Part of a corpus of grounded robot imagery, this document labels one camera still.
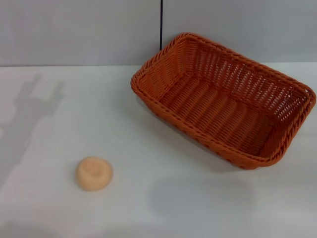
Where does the round beige bread bun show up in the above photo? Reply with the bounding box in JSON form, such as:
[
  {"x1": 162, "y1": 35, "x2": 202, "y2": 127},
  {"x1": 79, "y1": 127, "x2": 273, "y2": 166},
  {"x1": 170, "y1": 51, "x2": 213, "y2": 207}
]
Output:
[{"x1": 75, "y1": 156, "x2": 113, "y2": 192}]

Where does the orange woven rectangular basket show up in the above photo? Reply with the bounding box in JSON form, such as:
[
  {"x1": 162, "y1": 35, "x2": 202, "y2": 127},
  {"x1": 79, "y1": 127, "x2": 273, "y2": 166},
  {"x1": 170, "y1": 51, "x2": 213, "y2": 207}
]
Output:
[{"x1": 130, "y1": 32, "x2": 317, "y2": 170}]

